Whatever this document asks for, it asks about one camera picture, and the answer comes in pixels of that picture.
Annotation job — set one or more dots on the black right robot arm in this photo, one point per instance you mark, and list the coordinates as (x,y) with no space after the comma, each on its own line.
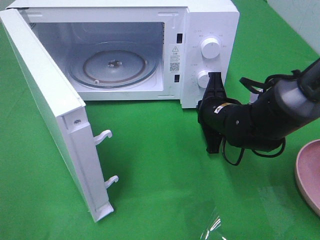
(284,104)

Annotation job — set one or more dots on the white microwave knob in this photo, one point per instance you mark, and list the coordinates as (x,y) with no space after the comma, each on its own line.
(210,47)
(203,79)

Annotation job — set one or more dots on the pink round plate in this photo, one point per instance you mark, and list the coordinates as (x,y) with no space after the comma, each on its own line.
(307,174)

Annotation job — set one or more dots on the glass microwave turntable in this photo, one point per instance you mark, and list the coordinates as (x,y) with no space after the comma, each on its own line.
(112,65)

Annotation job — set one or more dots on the green table cloth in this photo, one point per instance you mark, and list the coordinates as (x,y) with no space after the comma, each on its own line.
(169,187)

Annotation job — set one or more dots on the white microwave oven body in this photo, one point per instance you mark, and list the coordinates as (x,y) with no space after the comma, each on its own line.
(176,26)

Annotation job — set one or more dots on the lower white microwave knob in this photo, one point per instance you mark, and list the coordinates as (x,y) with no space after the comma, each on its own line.
(203,79)

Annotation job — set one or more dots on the upper white microwave knob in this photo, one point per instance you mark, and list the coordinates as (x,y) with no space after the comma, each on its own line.
(210,47)

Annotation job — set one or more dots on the white microwave door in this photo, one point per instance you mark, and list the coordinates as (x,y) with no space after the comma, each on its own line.
(64,113)

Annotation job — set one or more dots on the clear plastic film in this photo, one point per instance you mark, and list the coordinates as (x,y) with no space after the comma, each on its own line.
(212,231)

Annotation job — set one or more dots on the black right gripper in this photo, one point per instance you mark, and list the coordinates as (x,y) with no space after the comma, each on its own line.
(212,113)

